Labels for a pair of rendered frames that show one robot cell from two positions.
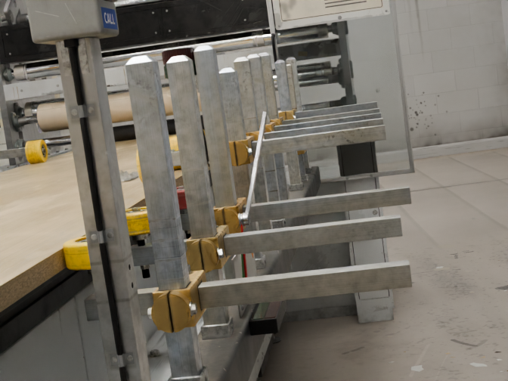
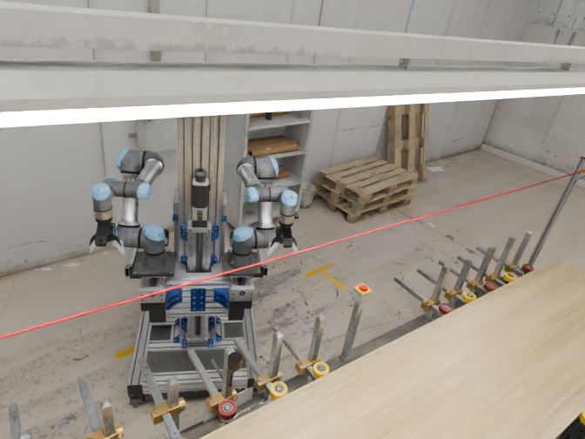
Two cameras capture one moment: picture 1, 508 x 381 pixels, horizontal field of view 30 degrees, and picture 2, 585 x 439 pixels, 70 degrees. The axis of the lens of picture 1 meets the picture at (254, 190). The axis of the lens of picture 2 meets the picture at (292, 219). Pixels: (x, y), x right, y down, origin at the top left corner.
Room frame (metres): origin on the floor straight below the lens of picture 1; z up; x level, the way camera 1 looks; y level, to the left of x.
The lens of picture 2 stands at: (2.48, 1.06, 2.54)
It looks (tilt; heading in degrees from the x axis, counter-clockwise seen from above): 29 degrees down; 224
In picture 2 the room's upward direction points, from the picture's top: 8 degrees clockwise
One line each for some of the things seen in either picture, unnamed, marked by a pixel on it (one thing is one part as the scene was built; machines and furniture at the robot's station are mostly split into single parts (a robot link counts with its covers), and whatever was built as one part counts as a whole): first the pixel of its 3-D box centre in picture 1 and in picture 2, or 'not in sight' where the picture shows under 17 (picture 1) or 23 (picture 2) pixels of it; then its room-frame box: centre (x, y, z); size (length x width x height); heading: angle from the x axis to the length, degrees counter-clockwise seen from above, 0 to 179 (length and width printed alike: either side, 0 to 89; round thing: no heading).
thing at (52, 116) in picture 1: (175, 100); not in sight; (4.11, 0.28, 1.05); 1.43 x 0.12 x 0.12; 82
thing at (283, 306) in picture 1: (270, 314); not in sight; (1.62, 0.00, 0.68); 0.22 x 0.05 x 0.05; 172
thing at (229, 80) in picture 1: (243, 184); (173, 417); (1.95, 0.02, 0.88); 0.03 x 0.03 x 0.48; 82
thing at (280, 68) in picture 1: (289, 131); not in sight; (3.19, -0.14, 0.90); 0.03 x 0.03 x 0.48; 82
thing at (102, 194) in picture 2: not in sight; (101, 197); (1.93, -0.65, 1.62); 0.09 x 0.08 x 0.11; 51
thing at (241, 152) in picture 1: (240, 150); (168, 409); (1.97, 0.02, 0.95); 0.13 x 0.06 x 0.05; 172
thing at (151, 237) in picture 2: not in sight; (152, 238); (1.62, -0.83, 1.21); 0.13 x 0.12 x 0.14; 141
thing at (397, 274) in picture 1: (246, 292); (296, 354); (1.24, 0.03, 0.81); 0.43 x 0.03 x 0.04; 82
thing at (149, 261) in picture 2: not in sight; (154, 255); (1.62, -0.82, 1.09); 0.15 x 0.15 x 0.10
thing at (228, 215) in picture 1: (228, 217); (222, 400); (1.73, 0.05, 0.85); 0.13 x 0.06 x 0.05; 172
